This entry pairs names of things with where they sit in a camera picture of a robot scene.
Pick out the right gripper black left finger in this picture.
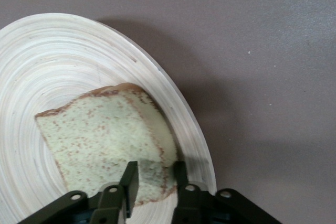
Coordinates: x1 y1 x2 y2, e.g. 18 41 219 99
18 160 139 224

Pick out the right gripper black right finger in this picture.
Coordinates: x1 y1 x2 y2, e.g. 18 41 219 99
170 161 283 224

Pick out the slice of brown bread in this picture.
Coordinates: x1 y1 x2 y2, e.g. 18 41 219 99
35 82 179 206

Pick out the round wooden plate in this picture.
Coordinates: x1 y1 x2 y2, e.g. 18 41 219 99
0 13 217 224

